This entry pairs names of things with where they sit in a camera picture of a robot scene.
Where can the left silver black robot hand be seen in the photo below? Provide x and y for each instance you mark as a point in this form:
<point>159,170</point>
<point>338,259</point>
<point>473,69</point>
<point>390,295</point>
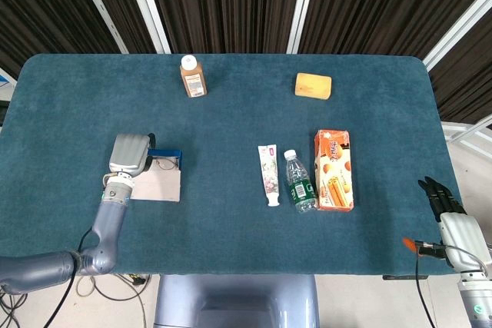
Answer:
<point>128,153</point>

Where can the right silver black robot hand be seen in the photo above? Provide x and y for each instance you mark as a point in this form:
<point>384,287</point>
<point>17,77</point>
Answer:
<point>463,237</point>

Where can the blue box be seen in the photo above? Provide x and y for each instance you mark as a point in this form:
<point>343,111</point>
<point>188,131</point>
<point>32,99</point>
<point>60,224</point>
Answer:
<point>161,187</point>

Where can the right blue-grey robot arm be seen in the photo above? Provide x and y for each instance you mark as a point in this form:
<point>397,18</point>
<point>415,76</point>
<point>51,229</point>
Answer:
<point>476,301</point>

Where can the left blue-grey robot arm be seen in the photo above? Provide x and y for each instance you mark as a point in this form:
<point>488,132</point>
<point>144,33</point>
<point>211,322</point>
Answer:
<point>111,220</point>

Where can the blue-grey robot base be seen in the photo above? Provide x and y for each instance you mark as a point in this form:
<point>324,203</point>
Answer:
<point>234,301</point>

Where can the orange tipped black connector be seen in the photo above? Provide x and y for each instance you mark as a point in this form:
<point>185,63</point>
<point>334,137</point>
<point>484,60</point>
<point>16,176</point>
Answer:
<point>428,248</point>

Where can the brown juice bottle white cap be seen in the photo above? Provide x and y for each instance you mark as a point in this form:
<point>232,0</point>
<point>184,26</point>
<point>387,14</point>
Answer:
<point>194,80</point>

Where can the white metal rack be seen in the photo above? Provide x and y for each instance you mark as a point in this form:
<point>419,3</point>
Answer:
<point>467,136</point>

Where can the teal blue table cloth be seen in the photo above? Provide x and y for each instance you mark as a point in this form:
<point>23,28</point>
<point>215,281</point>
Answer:
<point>230,120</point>

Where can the white floral toothpaste tube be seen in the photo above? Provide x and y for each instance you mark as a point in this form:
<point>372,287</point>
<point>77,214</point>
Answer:
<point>269,174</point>

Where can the orange biscuit box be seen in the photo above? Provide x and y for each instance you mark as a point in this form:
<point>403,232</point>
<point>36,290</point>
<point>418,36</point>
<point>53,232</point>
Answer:
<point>334,170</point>

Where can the clear water bottle green label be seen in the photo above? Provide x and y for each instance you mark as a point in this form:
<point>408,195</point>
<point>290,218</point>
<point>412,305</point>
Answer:
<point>300,186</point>

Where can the dark brown pleated curtain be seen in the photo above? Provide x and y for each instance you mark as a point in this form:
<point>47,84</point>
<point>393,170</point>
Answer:
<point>230,1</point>

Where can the yellow sponge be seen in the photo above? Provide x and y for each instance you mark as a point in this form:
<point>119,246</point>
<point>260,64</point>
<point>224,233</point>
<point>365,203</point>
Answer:
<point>313,86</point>

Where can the white frame post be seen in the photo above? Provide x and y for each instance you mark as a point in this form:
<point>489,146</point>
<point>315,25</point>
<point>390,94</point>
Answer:
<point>457,30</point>
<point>148,7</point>
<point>301,7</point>
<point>100,7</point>

